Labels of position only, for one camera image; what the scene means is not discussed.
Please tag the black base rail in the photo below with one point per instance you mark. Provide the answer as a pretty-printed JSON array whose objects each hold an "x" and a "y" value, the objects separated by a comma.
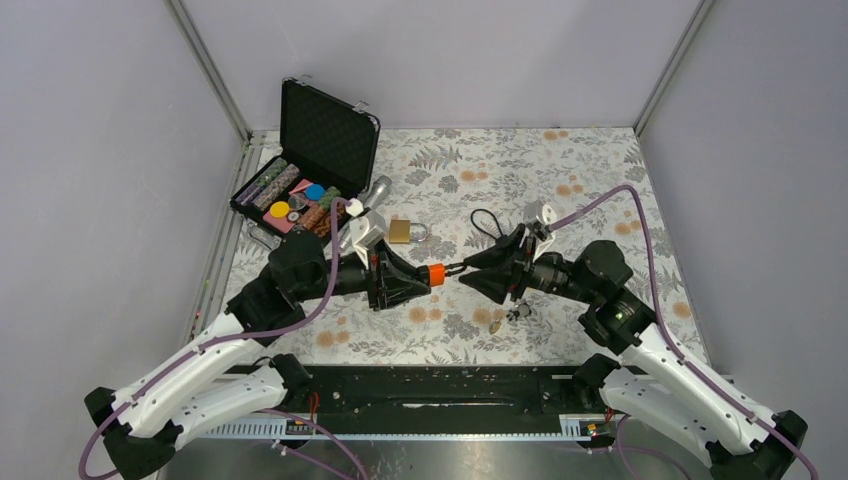
[{"x": 439, "y": 400}]

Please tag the black cable lock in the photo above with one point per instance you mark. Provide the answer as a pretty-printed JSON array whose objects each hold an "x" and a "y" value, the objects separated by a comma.
[{"x": 486, "y": 227}]

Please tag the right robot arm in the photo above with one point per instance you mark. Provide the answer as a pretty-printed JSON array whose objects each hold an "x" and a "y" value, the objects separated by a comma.
[{"x": 645, "y": 372}]

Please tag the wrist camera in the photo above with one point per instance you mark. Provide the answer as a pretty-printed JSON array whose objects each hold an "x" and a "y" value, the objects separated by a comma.
[
  {"x": 539, "y": 217},
  {"x": 366, "y": 229}
]

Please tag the black poker chip case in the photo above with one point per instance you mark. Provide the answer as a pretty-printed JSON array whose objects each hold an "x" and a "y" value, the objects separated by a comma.
[{"x": 328, "y": 149}]

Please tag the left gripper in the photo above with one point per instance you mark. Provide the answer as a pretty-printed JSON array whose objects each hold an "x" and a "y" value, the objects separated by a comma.
[{"x": 377, "y": 279}]

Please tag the silver microphone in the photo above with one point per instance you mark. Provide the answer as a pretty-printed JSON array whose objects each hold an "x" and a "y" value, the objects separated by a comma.
[{"x": 373, "y": 198}]

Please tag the large brass padlock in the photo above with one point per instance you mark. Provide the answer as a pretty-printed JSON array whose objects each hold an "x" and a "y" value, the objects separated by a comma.
[{"x": 403, "y": 231}]

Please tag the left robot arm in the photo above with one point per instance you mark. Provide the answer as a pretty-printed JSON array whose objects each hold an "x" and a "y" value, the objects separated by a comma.
[{"x": 145, "y": 423}]

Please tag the floral table mat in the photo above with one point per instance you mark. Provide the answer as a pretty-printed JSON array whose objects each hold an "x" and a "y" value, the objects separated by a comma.
[{"x": 438, "y": 177}]

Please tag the orange black carabiner clip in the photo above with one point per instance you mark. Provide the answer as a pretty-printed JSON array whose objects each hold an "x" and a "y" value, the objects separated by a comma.
[{"x": 434, "y": 275}]

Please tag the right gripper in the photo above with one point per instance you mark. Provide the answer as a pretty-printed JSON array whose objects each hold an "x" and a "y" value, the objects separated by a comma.
[{"x": 499, "y": 280}]

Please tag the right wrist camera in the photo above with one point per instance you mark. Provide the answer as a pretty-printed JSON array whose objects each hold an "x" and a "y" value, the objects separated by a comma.
[{"x": 539, "y": 217}]

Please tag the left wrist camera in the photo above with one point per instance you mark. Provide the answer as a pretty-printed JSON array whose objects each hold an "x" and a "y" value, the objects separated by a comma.
[{"x": 366, "y": 229}]

